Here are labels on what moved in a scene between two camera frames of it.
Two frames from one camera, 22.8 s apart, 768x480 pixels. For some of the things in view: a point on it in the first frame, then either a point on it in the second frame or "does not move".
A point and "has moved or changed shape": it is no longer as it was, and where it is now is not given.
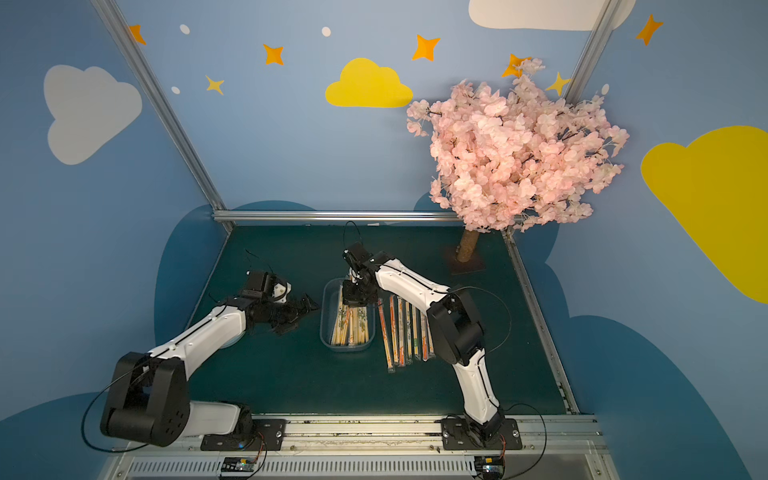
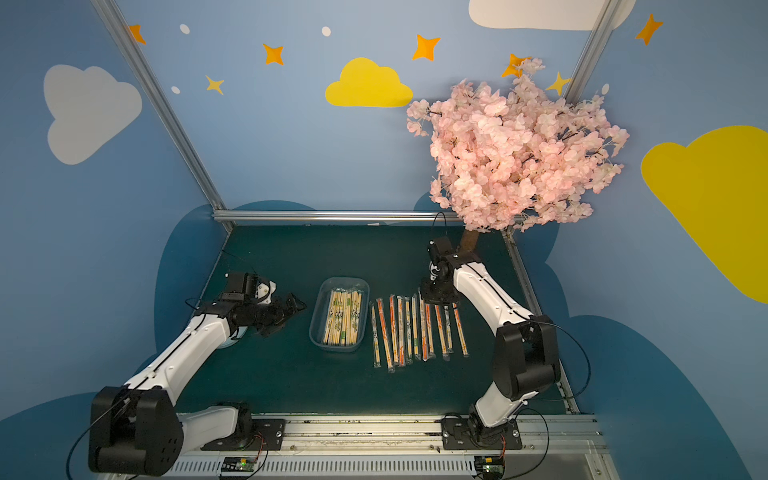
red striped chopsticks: x=388 y=352 does not move
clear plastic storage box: x=345 y=328 has moved or changed shape
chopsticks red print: x=394 y=331 does not move
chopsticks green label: x=408 y=333 does not move
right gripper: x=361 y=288 -> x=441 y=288
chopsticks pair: x=424 y=337 does not move
